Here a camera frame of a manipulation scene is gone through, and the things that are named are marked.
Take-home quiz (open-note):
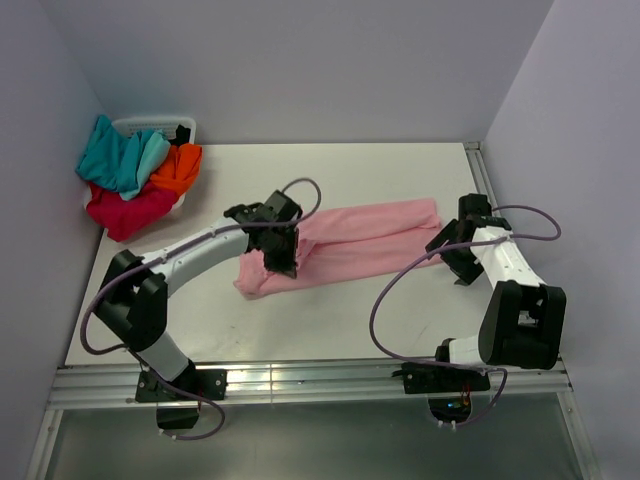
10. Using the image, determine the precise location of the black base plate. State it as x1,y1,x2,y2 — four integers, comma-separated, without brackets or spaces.
392,362,491,394
135,369,228,403

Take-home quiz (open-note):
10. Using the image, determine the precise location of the black t shirt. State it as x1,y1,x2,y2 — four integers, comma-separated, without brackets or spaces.
171,124,192,147

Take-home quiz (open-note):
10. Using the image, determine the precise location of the magenta t shirt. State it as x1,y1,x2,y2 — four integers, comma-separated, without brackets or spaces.
85,183,179,242

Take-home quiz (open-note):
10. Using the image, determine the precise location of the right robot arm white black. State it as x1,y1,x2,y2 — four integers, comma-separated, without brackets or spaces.
425,194,567,390

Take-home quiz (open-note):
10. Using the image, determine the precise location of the pink t shirt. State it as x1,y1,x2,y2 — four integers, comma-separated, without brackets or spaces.
233,198,442,300

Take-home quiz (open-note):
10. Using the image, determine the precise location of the orange t shirt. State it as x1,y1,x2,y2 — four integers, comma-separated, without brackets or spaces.
150,143,203,197

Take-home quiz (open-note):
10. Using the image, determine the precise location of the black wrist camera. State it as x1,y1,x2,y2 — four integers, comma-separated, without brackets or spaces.
458,193,493,221
262,190,302,222

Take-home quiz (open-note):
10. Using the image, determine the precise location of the white laundry basket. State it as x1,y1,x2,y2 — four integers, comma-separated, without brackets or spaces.
109,118,197,215

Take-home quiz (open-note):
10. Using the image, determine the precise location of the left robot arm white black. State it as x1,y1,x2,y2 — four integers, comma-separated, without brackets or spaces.
87,190,302,399

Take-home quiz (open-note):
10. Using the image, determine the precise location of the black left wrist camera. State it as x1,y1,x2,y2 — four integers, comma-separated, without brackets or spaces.
262,190,302,222

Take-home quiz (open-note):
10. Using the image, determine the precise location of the teal t shirt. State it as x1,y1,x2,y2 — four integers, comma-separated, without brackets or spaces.
75,115,171,201

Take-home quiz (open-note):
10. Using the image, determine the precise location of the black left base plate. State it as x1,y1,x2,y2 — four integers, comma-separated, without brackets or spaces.
135,369,228,403

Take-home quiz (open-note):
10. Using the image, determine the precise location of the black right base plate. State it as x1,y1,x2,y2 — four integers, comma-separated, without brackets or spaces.
392,362,491,394

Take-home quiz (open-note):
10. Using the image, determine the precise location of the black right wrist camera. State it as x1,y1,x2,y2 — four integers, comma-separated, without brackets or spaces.
458,193,493,221

